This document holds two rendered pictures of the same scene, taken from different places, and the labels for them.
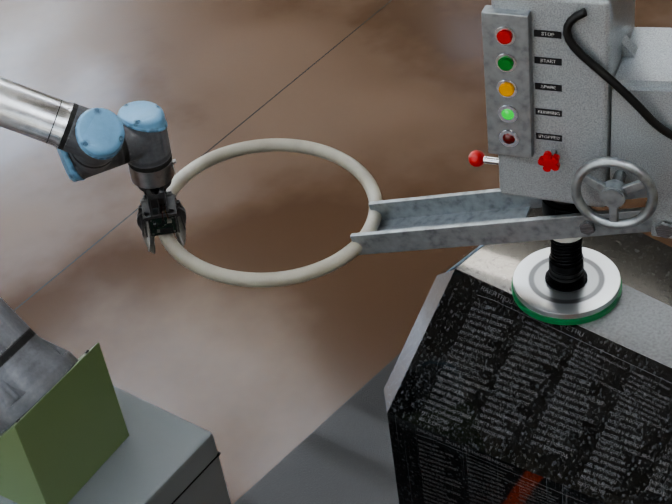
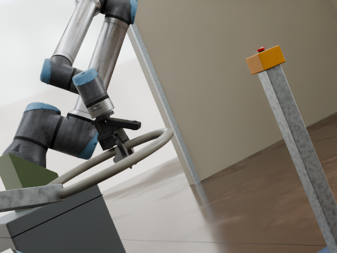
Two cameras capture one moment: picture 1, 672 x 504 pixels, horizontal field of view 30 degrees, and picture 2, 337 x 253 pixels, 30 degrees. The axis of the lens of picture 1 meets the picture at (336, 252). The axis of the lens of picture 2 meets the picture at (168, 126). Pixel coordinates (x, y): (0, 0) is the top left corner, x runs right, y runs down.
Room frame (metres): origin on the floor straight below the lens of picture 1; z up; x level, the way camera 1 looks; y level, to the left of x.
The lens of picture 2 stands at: (3.11, -1.67, 1.05)
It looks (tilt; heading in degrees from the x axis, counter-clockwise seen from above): 3 degrees down; 111
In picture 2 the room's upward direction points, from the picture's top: 22 degrees counter-clockwise
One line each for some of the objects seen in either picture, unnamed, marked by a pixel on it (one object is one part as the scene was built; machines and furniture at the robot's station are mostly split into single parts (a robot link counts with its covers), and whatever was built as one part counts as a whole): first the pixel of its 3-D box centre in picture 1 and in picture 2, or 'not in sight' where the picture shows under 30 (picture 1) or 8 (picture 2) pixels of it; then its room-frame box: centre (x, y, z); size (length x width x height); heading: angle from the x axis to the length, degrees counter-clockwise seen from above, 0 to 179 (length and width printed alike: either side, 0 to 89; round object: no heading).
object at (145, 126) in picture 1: (144, 135); (90, 87); (2.13, 0.34, 1.19); 0.10 x 0.09 x 0.12; 114
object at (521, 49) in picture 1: (509, 84); not in sight; (1.82, -0.34, 1.38); 0.08 x 0.03 x 0.28; 63
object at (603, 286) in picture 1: (566, 280); not in sight; (1.89, -0.45, 0.86); 0.21 x 0.21 x 0.01
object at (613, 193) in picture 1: (617, 181); not in sight; (1.72, -0.50, 1.21); 0.15 x 0.10 x 0.15; 63
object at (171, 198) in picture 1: (158, 202); (109, 130); (2.13, 0.35, 1.02); 0.09 x 0.08 x 0.12; 4
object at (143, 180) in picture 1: (153, 168); (101, 109); (2.14, 0.34, 1.10); 0.10 x 0.09 x 0.05; 94
